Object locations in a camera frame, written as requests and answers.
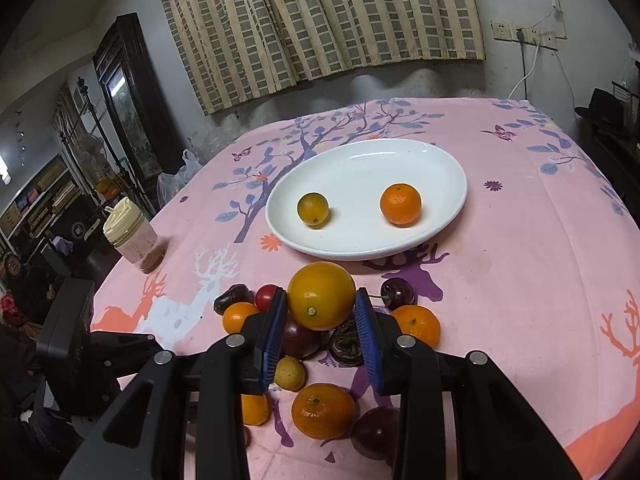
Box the dark purple plum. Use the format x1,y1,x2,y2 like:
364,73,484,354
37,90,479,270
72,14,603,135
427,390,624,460
350,406,400,465
281,318,323,360

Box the small orange kumquat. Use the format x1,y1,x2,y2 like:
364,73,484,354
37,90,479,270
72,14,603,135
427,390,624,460
390,304,442,349

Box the small yellow longan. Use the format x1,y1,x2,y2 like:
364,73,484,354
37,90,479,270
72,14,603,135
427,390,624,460
273,356,307,392

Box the dark wrinkled passion fruit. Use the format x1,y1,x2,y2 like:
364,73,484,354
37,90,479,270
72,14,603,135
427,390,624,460
328,318,363,367
214,284,254,315

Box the dark cherry with stem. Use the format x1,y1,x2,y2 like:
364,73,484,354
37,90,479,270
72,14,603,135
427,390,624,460
374,278,416,311

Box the yellow orange citrus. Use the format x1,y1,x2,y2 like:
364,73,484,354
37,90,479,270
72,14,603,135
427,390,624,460
288,261,356,332

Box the large orange mandarin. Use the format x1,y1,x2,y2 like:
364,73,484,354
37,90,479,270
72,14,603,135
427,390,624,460
380,183,422,228

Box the greenish yellow orange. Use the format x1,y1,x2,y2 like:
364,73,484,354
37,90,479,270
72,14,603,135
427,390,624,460
297,193,330,228

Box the plastic jar with cream lid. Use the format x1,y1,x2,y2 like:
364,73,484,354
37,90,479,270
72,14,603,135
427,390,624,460
103,197,165,274

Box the pink deer print tablecloth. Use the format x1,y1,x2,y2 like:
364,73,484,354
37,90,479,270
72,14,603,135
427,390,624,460
92,98,639,479

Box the red cherry tomato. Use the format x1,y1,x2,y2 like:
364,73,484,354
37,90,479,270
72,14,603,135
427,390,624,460
254,284,278,311

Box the clear plastic bag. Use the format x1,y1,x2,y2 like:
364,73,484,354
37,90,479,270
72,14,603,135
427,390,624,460
156,148,203,207

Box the white oval plate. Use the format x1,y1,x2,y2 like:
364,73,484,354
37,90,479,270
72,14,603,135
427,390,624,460
265,139,468,261

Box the dark framed picture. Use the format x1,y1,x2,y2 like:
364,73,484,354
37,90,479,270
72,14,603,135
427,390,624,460
92,13,183,190

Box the beige checked curtain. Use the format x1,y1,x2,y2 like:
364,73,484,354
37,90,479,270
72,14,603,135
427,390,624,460
160,0,485,114

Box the white power cable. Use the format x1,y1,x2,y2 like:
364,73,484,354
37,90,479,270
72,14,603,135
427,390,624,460
506,39,544,101

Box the wall power strip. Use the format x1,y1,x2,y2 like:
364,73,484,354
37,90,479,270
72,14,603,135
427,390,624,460
490,20,558,51

